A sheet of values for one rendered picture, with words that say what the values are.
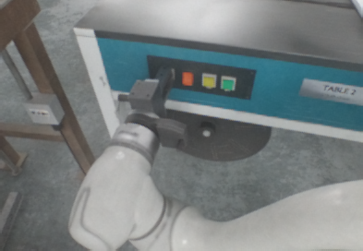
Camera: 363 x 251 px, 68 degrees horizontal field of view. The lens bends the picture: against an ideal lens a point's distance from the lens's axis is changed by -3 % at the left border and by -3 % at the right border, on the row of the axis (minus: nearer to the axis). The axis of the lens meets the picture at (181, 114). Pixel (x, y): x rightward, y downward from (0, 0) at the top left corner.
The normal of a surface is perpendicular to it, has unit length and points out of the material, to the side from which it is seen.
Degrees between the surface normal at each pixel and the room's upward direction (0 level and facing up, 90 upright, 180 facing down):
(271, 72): 90
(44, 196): 0
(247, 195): 0
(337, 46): 0
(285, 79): 90
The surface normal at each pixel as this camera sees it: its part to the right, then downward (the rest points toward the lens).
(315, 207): -0.84, -0.41
